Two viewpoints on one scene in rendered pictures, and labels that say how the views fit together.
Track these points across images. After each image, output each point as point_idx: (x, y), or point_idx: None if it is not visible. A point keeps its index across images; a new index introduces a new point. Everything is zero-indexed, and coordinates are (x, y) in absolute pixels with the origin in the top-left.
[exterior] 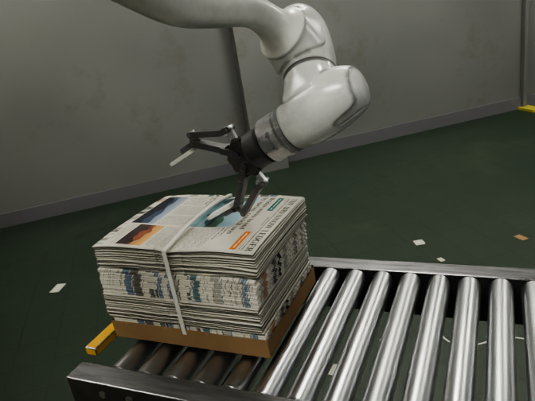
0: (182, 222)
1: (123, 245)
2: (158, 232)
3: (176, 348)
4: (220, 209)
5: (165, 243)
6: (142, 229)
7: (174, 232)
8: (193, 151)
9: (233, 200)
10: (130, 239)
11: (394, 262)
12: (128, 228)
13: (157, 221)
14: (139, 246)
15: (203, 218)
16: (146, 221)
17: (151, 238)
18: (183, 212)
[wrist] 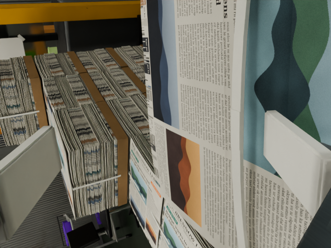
0: (219, 129)
1: (182, 214)
2: (202, 176)
3: None
4: (286, 177)
5: (234, 239)
6: (176, 154)
7: (228, 187)
8: (13, 203)
9: (318, 179)
10: (181, 195)
11: None
12: (161, 145)
13: (179, 118)
14: (202, 231)
15: (252, 110)
16: (166, 117)
17: (203, 201)
18: (198, 68)
